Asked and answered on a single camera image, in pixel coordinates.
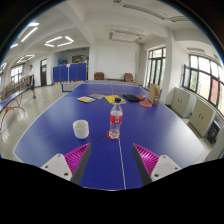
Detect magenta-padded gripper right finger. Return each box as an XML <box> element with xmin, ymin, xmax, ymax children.
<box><xmin>131</xmin><ymin>143</ymin><xmax>183</xmax><ymax>187</ymax></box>

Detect black paddle case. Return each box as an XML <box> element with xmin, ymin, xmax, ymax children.
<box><xmin>122</xmin><ymin>93</ymin><xmax>141</xmax><ymax>103</ymax></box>

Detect black waste bin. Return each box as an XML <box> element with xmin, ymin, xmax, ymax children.
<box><xmin>207</xmin><ymin>119</ymin><xmax>221</xmax><ymax>145</ymax></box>

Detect person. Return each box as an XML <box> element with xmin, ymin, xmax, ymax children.
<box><xmin>27</xmin><ymin>64</ymin><xmax>37</xmax><ymax>100</ymax></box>

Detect clear red-labelled drink bottle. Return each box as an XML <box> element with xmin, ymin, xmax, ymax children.
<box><xmin>109</xmin><ymin>97</ymin><xmax>124</xmax><ymax>140</ymax></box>

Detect dark door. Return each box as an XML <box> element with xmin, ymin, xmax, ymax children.
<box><xmin>40</xmin><ymin>58</ymin><xmax>48</xmax><ymax>87</ymax></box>

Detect beige cabinet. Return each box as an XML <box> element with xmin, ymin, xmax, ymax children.
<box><xmin>170</xmin><ymin>87</ymin><xmax>197</xmax><ymax>118</ymax></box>
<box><xmin>188</xmin><ymin>99</ymin><xmax>217</xmax><ymax>138</ymax></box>

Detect small colourful booklet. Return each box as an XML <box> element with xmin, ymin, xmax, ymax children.
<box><xmin>76</xmin><ymin>95</ymin><xmax>96</xmax><ymax>104</ymax></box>

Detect blue red-legged table tennis table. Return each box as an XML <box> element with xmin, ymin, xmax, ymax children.
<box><xmin>0</xmin><ymin>88</ymin><xmax>29</xmax><ymax>134</ymax></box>

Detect brown armchair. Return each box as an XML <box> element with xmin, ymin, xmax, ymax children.
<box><xmin>123</xmin><ymin>72</ymin><xmax>135</xmax><ymax>83</ymax></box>
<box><xmin>93</xmin><ymin>71</ymin><xmax>105</xmax><ymax>81</ymax></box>

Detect large black-framed window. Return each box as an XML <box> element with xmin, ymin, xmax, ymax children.
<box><xmin>182</xmin><ymin>54</ymin><xmax>224</xmax><ymax>116</ymax></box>

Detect brown cardboard box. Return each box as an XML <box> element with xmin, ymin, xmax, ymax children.
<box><xmin>147</xmin><ymin>83</ymin><xmax>162</xmax><ymax>106</ymax></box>

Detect tall black-framed window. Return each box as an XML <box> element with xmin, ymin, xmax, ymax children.
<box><xmin>145</xmin><ymin>47</ymin><xmax>167</xmax><ymax>88</ymax></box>

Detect white paper cup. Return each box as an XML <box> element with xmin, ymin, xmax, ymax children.
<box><xmin>72</xmin><ymin>119</ymin><xmax>90</xmax><ymax>140</ymax></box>

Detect folded blue table tennis tables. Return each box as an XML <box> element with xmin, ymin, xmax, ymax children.
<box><xmin>52</xmin><ymin>62</ymin><xmax>88</xmax><ymax>84</ymax></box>

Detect grey-brown booklet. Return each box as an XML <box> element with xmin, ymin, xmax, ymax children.
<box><xmin>88</xmin><ymin>93</ymin><xmax>106</xmax><ymax>100</ymax></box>

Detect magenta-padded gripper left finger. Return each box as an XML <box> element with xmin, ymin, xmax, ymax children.
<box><xmin>40</xmin><ymin>142</ymin><xmax>93</xmax><ymax>186</ymax></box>

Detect ceiling lights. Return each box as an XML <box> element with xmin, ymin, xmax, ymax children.
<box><xmin>0</xmin><ymin>21</ymin><xmax>75</xmax><ymax>68</ymax></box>

